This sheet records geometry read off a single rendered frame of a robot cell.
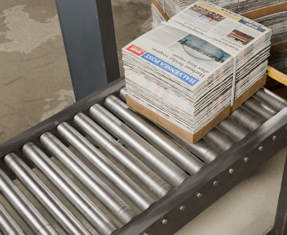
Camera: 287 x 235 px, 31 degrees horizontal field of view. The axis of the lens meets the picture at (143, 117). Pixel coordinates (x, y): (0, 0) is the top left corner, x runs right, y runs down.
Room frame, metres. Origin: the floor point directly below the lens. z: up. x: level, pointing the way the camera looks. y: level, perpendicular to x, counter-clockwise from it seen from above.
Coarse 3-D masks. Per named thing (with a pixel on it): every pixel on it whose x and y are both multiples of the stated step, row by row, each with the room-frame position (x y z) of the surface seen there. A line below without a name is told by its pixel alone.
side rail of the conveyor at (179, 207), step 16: (272, 128) 1.11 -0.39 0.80; (240, 144) 1.05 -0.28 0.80; (256, 144) 1.05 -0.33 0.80; (272, 144) 1.09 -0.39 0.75; (224, 160) 0.99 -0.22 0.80; (240, 160) 1.00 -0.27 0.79; (256, 160) 1.05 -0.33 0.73; (192, 176) 0.95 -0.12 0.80; (208, 176) 0.94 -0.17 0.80; (224, 176) 0.96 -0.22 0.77; (240, 176) 1.00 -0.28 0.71; (176, 192) 0.89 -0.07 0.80; (192, 192) 0.89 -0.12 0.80; (208, 192) 0.92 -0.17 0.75; (224, 192) 0.96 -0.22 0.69; (160, 208) 0.84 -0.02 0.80; (176, 208) 0.85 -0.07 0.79; (192, 208) 0.88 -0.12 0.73; (128, 224) 0.80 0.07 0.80; (144, 224) 0.80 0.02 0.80; (160, 224) 0.81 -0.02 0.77; (176, 224) 0.85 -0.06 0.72
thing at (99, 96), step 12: (108, 84) 1.39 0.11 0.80; (120, 84) 1.39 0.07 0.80; (96, 96) 1.34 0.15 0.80; (72, 108) 1.29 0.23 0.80; (84, 108) 1.28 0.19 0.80; (48, 120) 1.24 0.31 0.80; (60, 120) 1.23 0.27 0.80; (72, 120) 1.25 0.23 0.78; (24, 132) 1.19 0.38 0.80; (36, 132) 1.18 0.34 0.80; (12, 144) 1.14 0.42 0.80; (24, 144) 1.14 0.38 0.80; (36, 144) 1.16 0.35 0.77; (0, 156) 1.09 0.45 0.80; (24, 156) 1.13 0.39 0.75; (48, 156) 1.18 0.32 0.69; (12, 180) 1.10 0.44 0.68
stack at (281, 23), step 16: (160, 0) 2.13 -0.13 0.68; (176, 0) 1.94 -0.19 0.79; (192, 0) 1.93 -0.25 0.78; (208, 0) 1.95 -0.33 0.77; (224, 0) 1.97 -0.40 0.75; (240, 0) 2.01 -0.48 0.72; (256, 0) 2.03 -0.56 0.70; (272, 0) 2.05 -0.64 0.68; (160, 16) 2.15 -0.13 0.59; (272, 16) 2.05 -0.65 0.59; (272, 32) 2.05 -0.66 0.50; (272, 64) 2.07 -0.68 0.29; (272, 80) 2.07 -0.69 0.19
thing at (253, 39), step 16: (176, 16) 1.42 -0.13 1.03; (192, 16) 1.41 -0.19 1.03; (208, 16) 1.40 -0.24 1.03; (224, 16) 1.39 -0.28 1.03; (240, 16) 1.39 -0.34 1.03; (208, 32) 1.32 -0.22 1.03; (224, 32) 1.31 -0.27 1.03; (240, 32) 1.30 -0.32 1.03; (256, 32) 1.29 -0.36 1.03; (240, 48) 1.22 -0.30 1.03; (256, 48) 1.26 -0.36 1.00; (256, 64) 1.27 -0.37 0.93; (240, 80) 1.22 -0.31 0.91; (256, 80) 1.28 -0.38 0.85
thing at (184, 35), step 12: (180, 24) 1.38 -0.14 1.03; (180, 36) 1.31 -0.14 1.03; (192, 36) 1.31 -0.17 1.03; (204, 36) 1.30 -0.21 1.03; (204, 48) 1.24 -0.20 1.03; (216, 48) 1.23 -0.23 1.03; (228, 48) 1.22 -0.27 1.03; (228, 60) 1.17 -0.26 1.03; (240, 60) 1.21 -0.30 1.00; (228, 72) 1.17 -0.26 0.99; (228, 84) 1.17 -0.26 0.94; (228, 96) 1.18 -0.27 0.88
